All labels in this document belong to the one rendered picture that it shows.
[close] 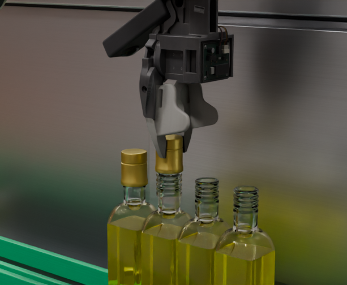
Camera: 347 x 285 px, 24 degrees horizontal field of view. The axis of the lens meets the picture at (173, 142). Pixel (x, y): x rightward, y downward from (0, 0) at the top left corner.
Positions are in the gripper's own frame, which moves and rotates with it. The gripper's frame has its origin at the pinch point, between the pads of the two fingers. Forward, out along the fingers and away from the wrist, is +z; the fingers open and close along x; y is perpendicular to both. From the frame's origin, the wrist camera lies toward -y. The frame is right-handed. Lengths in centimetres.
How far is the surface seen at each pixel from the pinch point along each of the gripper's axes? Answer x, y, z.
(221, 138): 12.1, -0.4, 1.4
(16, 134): 15.7, -46.4, 7.3
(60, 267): 3.7, -23.8, 23.0
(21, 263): 4.2, -33.1, 24.7
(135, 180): -1.2, -4.6, 5.3
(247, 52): 12.0, 3.6, -10.7
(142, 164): -0.2, -4.1, 3.2
